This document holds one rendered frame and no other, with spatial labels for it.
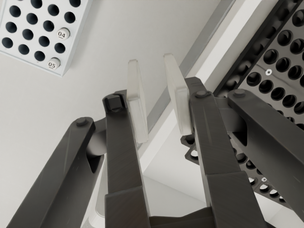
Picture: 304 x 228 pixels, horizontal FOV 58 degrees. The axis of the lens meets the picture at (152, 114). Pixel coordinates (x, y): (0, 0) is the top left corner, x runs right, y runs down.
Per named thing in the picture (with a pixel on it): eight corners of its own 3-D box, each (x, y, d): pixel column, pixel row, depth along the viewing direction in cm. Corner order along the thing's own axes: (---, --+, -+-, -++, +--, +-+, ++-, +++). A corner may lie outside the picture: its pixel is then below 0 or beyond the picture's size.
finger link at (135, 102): (149, 142, 16) (136, 144, 16) (144, 93, 22) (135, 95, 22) (139, 97, 15) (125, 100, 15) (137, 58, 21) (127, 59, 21)
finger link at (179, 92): (175, 91, 15) (188, 88, 15) (162, 53, 21) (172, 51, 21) (181, 137, 16) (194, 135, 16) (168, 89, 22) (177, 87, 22)
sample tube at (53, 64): (64, 62, 37) (55, 72, 32) (55, 58, 36) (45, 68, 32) (67, 54, 36) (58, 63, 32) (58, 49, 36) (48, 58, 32)
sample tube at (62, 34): (73, 35, 35) (65, 42, 31) (64, 31, 35) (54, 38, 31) (77, 26, 35) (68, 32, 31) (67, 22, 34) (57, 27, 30)
